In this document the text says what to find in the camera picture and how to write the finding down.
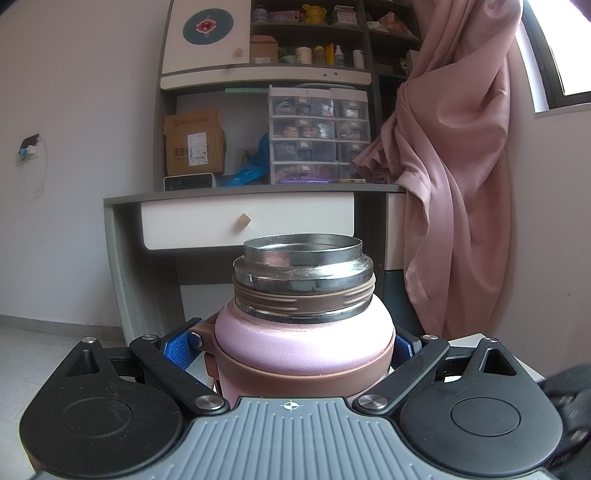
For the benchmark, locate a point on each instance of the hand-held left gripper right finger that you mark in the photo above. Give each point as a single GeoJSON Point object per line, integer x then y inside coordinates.
{"type": "Point", "coordinates": [404, 346]}

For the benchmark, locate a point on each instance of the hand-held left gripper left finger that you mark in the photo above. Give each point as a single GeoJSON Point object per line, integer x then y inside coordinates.
{"type": "Point", "coordinates": [178, 353]}

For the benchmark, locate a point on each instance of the pink insulated bottle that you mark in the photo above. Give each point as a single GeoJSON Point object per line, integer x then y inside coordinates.
{"type": "Point", "coordinates": [300, 341]}

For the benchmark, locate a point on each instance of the grey desk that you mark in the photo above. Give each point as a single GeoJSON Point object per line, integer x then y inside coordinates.
{"type": "Point", "coordinates": [120, 258]}

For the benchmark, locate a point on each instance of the wooden drawer knob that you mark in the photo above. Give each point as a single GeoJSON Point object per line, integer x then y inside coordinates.
{"type": "Point", "coordinates": [243, 220]}

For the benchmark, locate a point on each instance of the pink curtain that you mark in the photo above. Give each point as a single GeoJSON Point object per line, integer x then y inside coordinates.
{"type": "Point", "coordinates": [452, 184]}

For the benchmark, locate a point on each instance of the blue plastic bag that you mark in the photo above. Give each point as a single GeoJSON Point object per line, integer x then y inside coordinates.
{"type": "Point", "coordinates": [249, 173]}

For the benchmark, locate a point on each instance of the brown cardboard box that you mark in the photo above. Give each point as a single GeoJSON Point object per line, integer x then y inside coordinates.
{"type": "Point", "coordinates": [194, 138]}

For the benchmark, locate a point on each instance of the clear plastic drawer organizer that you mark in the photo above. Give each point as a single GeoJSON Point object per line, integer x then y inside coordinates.
{"type": "Point", "coordinates": [318, 134]}

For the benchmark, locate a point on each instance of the white pill bottle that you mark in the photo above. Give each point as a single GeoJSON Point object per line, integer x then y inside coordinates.
{"type": "Point", "coordinates": [358, 59]}

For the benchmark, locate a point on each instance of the grey white shelf cabinet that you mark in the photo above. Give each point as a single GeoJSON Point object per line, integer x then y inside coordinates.
{"type": "Point", "coordinates": [277, 76]}

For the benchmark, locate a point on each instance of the small clear spray bottle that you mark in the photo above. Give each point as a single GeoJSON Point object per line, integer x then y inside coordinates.
{"type": "Point", "coordinates": [340, 56]}

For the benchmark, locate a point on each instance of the yellow tube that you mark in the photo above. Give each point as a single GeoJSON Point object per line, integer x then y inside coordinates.
{"type": "Point", "coordinates": [329, 54]}

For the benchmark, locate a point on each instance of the cabinet door with flower decal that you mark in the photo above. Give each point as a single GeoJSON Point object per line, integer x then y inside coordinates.
{"type": "Point", "coordinates": [184, 50]}

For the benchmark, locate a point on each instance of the green bottle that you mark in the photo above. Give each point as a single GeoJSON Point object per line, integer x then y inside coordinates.
{"type": "Point", "coordinates": [319, 55]}

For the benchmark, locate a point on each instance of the white jar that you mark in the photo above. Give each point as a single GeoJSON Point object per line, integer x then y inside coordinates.
{"type": "Point", "coordinates": [304, 55]}

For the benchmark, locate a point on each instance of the small brown box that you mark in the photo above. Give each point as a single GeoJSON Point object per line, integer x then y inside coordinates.
{"type": "Point", "coordinates": [264, 48]}

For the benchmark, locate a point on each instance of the white printed box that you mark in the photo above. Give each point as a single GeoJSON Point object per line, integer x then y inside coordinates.
{"type": "Point", "coordinates": [346, 16]}

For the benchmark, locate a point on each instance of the dark framed window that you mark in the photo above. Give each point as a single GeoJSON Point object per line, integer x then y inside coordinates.
{"type": "Point", "coordinates": [568, 46]}

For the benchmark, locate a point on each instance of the yellow bear figure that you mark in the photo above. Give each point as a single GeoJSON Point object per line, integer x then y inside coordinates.
{"type": "Point", "coordinates": [315, 14]}

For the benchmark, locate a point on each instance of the clear bottle with dark cap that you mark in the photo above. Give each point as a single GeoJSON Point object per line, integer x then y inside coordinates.
{"type": "Point", "coordinates": [261, 14]}

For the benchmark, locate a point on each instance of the pink flat box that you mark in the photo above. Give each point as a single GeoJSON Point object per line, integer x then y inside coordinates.
{"type": "Point", "coordinates": [284, 17]}

